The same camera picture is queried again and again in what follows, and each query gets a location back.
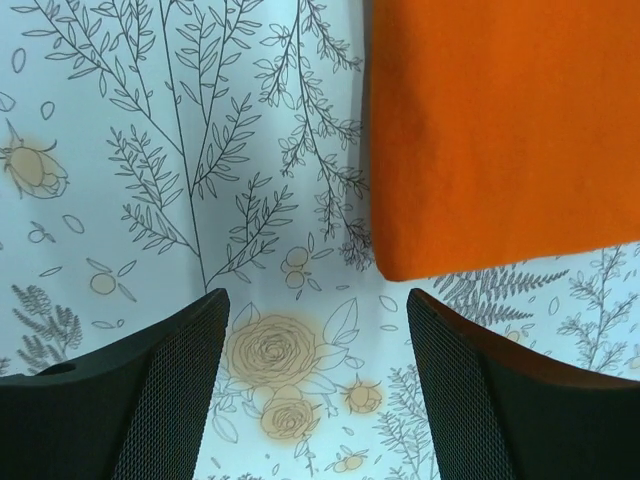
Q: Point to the orange t shirt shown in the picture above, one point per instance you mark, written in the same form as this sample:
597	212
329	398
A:
501	131

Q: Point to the floral table mat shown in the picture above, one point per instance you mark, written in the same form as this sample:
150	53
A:
155	151

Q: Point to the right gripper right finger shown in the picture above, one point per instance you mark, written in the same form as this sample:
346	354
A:
498	410

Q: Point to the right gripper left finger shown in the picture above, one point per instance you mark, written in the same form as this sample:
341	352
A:
134	409

